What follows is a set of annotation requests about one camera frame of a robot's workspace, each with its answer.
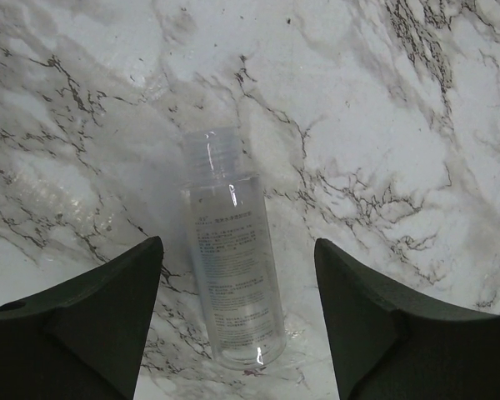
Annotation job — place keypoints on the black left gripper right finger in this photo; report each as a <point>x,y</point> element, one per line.
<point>389,341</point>

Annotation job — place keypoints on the clear plastic tube case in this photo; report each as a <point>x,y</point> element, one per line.
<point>232,253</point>

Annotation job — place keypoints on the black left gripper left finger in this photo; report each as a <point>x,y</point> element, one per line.
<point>83,338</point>

